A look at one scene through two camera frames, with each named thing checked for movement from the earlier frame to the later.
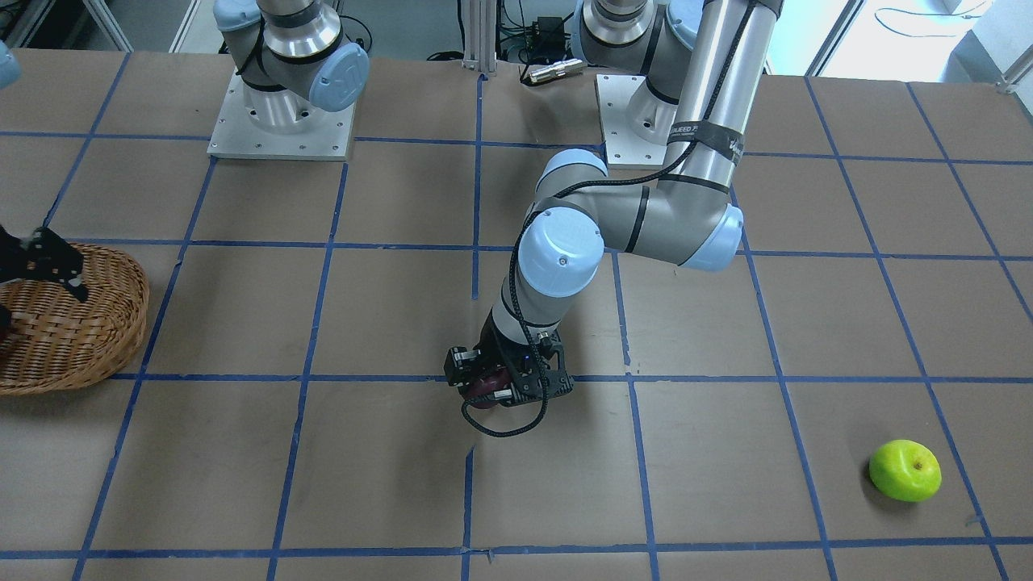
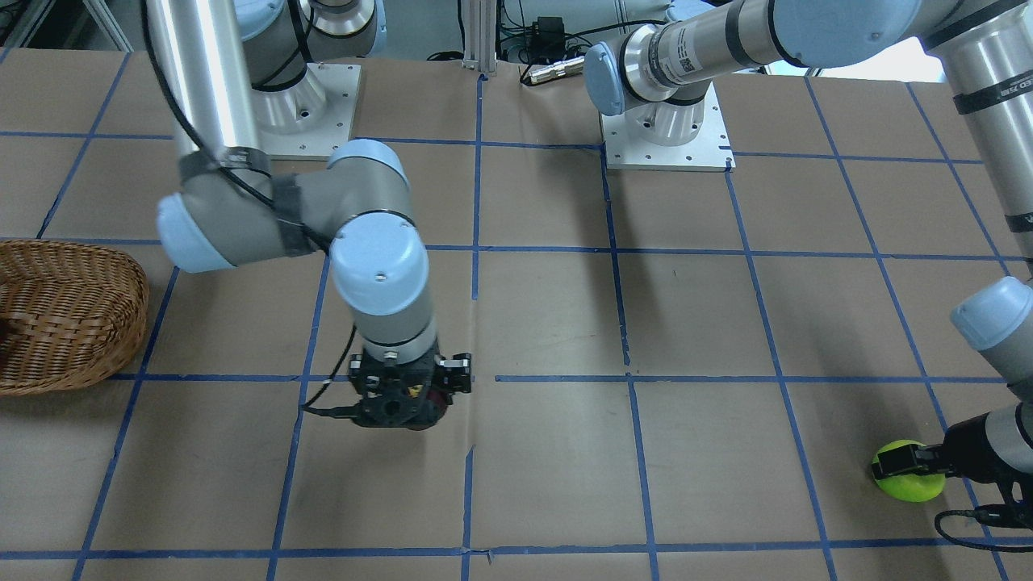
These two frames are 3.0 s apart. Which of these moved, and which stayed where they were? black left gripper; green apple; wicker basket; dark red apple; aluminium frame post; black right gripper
Moved: black left gripper; dark red apple; black right gripper
Stayed: green apple; wicker basket; aluminium frame post
